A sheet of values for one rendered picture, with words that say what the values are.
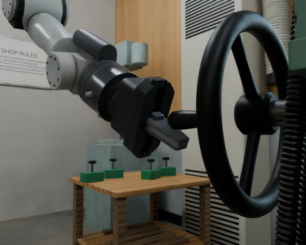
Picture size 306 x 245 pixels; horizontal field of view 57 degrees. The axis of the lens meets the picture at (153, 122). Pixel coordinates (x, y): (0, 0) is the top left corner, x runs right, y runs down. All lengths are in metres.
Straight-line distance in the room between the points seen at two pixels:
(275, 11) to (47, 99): 2.21
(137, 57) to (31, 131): 1.32
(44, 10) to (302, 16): 0.54
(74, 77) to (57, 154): 2.61
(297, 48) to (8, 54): 2.87
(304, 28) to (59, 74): 0.36
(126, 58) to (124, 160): 0.84
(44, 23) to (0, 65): 2.36
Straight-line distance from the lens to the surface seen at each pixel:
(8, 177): 3.00
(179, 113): 0.35
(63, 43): 0.60
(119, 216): 1.34
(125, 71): 0.44
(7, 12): 0.73
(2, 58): 3.02
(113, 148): 2.25
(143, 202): 2.47
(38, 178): 3.06
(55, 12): 0.73
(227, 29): 0.36
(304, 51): 0.30
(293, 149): 0.35
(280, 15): 1.87
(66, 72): 0.49
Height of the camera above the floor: 0.78
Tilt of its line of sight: 3 degrees up
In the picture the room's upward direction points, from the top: straight up
